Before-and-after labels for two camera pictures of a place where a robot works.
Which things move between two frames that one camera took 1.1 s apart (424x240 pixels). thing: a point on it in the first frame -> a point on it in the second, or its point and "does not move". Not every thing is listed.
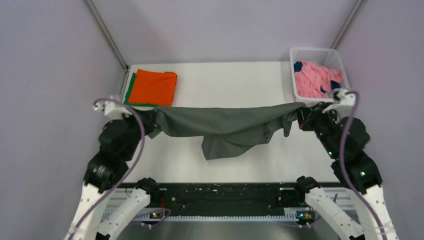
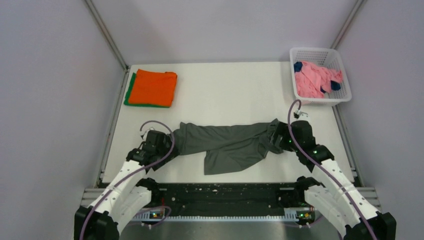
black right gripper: x=307 y=115 -> x=282 y=128
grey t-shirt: x=227 y=132 -> x=229 y=149
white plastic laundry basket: x=327 y=58 does not move
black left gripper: x=149 y=117 -> x=175 y=153
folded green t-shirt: x=127 y=98 does not move
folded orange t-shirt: x=153 y=88 does not move
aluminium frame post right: x=357 y=8 does not move
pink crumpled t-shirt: x=313 y=78 does not move
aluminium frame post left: x=105 y=29 does not move
